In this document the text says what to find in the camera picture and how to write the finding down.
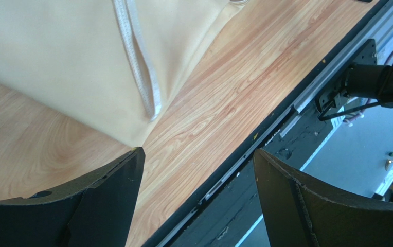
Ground beige cloth napkin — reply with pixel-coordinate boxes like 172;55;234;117
0;1;245;147

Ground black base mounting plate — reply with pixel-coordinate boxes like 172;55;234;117
141;0;392;247

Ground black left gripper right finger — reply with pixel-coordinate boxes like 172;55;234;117
253;149;393;246

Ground aluminium frame rail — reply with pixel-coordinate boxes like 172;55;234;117
266;1;393;137

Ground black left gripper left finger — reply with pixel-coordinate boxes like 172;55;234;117
0;147;145;246

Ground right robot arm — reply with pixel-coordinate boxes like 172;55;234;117
316;63;393;121

